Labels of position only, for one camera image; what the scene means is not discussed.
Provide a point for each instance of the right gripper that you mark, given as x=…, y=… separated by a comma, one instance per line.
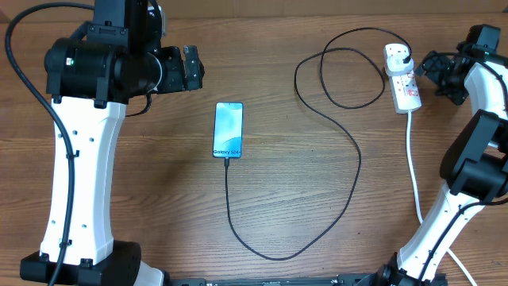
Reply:
x=459, y=96

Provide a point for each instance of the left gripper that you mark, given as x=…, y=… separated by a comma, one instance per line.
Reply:
x=173, y=56

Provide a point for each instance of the Samsung Galaxy smartphone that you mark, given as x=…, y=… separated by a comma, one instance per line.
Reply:
x=228, y=130

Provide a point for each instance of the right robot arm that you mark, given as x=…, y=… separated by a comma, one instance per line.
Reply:
x=473, y=179

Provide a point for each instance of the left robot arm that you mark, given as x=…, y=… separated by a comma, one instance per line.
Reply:
x=91, y=76

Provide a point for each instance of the white charger plug adapter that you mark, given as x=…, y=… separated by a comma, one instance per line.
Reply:
x=395, y=66

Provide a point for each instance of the white power strip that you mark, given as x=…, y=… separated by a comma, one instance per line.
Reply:
x=404, y=88

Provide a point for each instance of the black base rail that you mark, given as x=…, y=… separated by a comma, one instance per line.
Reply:
x=340, y=280

